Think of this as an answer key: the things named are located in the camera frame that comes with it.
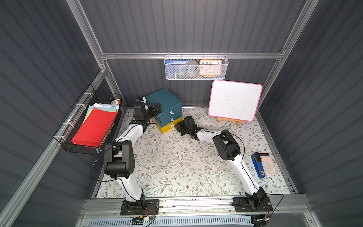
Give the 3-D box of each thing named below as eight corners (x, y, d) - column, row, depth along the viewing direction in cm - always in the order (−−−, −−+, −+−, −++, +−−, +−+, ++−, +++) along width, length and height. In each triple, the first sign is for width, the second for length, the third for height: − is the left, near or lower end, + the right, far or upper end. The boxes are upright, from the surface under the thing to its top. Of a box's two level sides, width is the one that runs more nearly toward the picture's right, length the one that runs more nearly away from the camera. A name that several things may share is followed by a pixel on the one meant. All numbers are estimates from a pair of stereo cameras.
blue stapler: (258, 178, 85) (261, 175, 81) (250, 155, 94) (253, 152, 90) (263, 178, 85) (267, 175, 81) (255, 155, 94) (258, 152, 90)
